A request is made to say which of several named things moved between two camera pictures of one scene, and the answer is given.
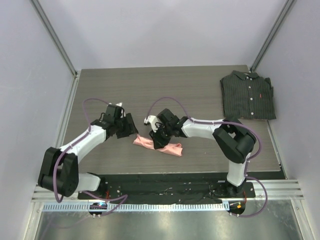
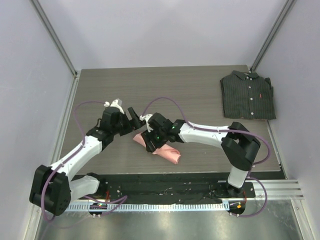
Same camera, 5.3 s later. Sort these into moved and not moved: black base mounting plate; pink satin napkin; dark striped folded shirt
Moved: pink satin napkin
Not moved: black base mounting plate; dark striped folded shirt
